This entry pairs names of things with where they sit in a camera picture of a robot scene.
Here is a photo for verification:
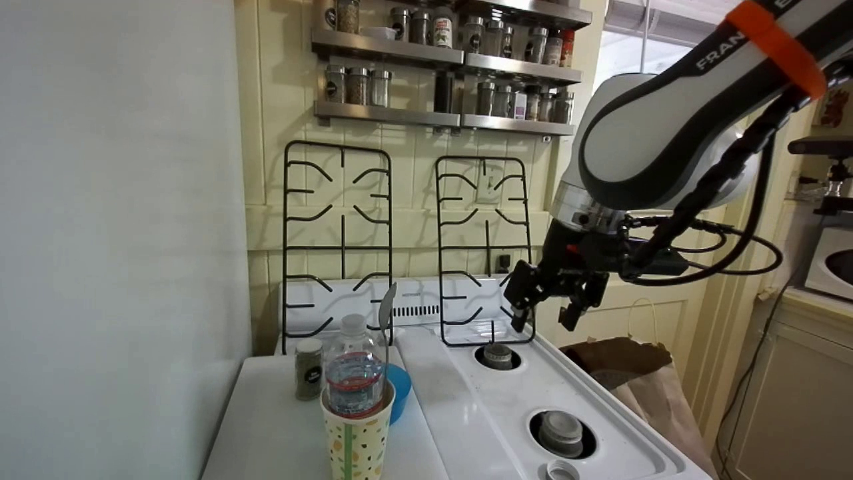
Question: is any round metal stove burner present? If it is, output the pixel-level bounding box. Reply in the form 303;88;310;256
475;343;525;373
528;409;599;461

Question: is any cream kitchen cabinet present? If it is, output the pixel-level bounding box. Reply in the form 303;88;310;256
717;289;853;480

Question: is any metal mug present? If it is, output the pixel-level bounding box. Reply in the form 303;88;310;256
323;0;363;39

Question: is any brown paper bag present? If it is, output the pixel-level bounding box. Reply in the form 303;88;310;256
559;337;717;477

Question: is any white gas stove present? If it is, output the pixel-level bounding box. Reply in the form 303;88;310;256
388;276;713;480

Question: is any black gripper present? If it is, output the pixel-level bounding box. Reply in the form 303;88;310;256
501;219;624;335

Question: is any speckled paper cup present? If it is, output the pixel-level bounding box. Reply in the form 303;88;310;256
316;383;397;480

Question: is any dark coffee machine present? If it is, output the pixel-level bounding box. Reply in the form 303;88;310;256
785;132;853;219

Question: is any black stove grate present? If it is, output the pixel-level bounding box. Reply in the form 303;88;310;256
279;140;397;357
432;155;539;351

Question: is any orange strap on arm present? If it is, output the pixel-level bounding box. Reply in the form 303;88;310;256
724;0;832;101

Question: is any silver metal spoon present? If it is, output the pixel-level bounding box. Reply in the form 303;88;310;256
375;281;399;352

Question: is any steel wall shelf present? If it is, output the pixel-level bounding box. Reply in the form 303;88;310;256
310;28;585;88
312;99;579;140

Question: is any clear plastic water bottle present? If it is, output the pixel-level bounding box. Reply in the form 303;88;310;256
319;312;391;419

